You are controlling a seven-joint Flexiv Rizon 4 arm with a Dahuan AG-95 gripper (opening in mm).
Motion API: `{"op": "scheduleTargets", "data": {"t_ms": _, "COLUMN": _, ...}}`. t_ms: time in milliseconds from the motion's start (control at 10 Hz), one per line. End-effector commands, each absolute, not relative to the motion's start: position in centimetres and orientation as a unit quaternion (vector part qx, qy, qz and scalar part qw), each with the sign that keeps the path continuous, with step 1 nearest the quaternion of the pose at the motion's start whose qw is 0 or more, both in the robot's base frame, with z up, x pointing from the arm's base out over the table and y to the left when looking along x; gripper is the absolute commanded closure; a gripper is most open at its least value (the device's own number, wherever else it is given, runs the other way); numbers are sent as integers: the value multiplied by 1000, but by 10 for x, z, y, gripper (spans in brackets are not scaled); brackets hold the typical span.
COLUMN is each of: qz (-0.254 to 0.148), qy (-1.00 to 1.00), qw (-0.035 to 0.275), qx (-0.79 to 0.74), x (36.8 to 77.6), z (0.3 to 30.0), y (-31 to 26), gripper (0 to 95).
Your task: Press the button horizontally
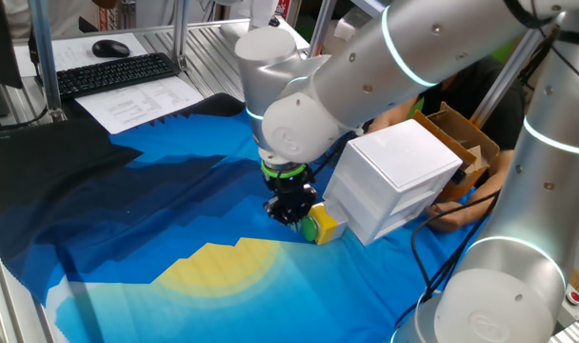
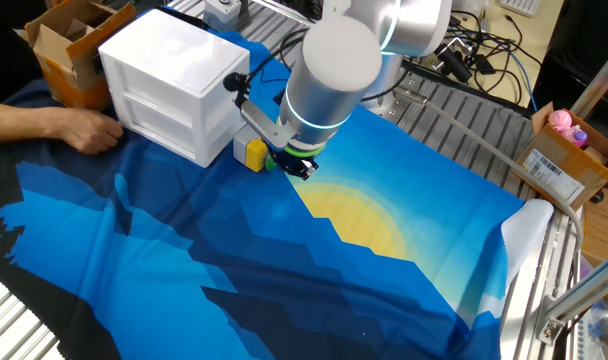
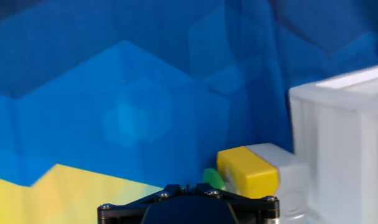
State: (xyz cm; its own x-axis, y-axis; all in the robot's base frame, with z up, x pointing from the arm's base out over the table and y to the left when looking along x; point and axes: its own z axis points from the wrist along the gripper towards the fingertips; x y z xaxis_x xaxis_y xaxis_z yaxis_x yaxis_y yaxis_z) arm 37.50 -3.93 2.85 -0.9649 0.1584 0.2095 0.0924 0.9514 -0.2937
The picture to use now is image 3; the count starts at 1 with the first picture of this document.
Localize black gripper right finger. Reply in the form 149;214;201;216
188;182;280;224

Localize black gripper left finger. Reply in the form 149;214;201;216
97;183;190;224

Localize yellow box with green button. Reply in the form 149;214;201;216
203;142;311;224

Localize white plastic drawer cabinet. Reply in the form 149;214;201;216
287;62;378;224

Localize blue mountain print cloth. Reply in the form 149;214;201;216
0;0;378;224

